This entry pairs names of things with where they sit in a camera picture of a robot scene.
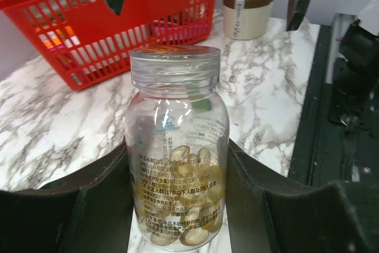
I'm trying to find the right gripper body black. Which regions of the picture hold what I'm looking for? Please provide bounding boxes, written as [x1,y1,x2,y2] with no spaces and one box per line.
[325,0,379,135]

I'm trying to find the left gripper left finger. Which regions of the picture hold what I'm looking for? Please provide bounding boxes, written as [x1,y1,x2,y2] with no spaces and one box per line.
[1,143,133,252]

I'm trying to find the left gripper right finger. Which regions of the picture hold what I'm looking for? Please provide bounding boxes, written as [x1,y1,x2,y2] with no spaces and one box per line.
[226,142,378,252]

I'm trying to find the clear pill bottle yellow capsules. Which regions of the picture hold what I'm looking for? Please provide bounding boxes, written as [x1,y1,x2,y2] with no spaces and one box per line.
[124,45,230,252]

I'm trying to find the red plastic shopping basket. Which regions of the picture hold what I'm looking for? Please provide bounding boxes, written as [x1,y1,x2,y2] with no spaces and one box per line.
[1,0,215,91]

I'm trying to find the cream jar brown lid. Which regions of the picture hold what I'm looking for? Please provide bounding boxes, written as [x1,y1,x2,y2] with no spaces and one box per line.
[223,0,274,40]

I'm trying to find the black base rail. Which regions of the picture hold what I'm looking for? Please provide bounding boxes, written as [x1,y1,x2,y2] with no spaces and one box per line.
[288,25,378,187]

